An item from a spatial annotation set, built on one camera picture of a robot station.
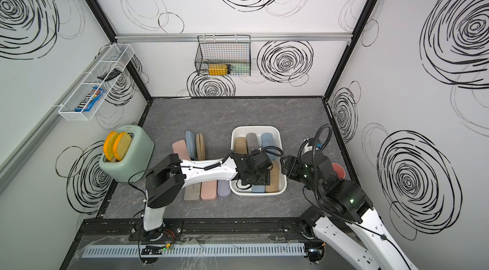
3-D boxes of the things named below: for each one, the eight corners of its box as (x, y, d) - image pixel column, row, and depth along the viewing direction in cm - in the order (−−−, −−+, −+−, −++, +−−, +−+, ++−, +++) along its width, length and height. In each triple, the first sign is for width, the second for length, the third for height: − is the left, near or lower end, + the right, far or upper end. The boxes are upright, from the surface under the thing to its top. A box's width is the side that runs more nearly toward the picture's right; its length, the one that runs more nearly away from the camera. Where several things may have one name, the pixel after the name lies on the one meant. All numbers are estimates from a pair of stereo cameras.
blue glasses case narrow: (191, 159, 95) (188, 154, 90) (187, 136, 104) (185, 130, 99) (198, 157, 96) (196, 152, 91) (194, 135, 105) (192, 129, 100)
